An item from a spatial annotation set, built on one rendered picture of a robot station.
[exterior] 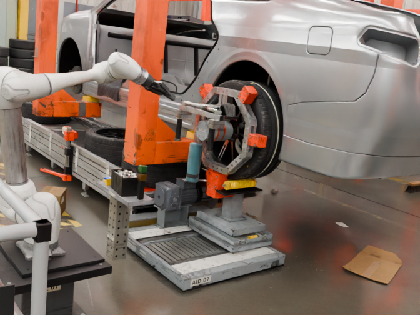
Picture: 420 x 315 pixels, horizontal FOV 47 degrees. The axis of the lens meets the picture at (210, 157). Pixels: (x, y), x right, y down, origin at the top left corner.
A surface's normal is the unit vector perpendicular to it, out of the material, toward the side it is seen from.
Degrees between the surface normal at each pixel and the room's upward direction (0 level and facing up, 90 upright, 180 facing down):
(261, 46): 90
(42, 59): 90
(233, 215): 90
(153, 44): 90
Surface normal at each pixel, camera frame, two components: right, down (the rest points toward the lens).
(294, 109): -0.78, 0.04
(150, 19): 0.61, 0.24
